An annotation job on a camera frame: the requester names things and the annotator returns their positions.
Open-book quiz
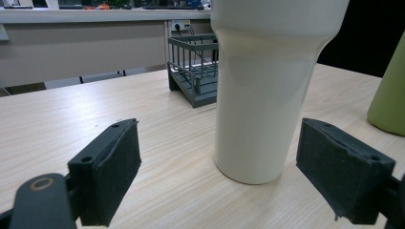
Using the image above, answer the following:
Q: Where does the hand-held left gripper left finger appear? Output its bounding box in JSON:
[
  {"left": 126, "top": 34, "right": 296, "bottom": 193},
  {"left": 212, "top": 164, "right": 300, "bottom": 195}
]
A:
[{"left": 67, "top": 118, "right": 142, "bottom": 228}]

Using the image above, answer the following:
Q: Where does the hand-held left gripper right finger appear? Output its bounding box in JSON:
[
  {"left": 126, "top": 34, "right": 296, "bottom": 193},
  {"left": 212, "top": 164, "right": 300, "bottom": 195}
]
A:
[{"left": 295, "top": 117, "right": 396, "bottom": 225}]

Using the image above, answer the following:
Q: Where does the green bottle with white cap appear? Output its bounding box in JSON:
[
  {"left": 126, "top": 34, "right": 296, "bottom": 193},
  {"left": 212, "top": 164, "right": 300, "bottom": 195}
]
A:
[{"left": 367, "top": 31, "right": 405, "bottom": 137}]

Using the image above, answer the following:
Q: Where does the cream tumbler with lid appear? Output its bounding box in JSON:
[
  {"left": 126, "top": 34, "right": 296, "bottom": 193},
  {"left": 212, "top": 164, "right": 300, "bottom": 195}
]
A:
[{"left": 209, "top": 0, "right": 351, "bottom": 185}]

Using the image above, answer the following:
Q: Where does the dark grey wire rack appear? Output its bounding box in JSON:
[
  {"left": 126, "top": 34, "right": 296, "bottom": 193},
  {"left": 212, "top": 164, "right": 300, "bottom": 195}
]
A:
[{"left": 167, "top": 33, "right": 220, "bottom": 109}]

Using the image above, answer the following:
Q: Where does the beige desk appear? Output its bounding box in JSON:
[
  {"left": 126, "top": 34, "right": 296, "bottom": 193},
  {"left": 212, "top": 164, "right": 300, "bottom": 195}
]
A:
[{"left": 0, "top": 8, "right": 212, "bottom": 89}]

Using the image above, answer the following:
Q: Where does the black curtain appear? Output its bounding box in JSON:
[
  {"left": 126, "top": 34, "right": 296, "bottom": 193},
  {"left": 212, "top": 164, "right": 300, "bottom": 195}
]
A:
[{"left": 318, "top": 0, "right": 405, "bottom": 78}]

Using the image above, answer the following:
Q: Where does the black power cable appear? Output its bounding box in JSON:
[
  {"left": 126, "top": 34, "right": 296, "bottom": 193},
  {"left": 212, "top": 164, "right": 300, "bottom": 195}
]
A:
[{"left": 174, "top": 23, "right": 206, "bottom": 63}]

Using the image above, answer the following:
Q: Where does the white wall socket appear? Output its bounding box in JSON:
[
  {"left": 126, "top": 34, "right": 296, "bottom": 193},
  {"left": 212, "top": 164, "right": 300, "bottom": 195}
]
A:
[{"left": 171, "top": 19, "right": 191, "bottom": 32}]

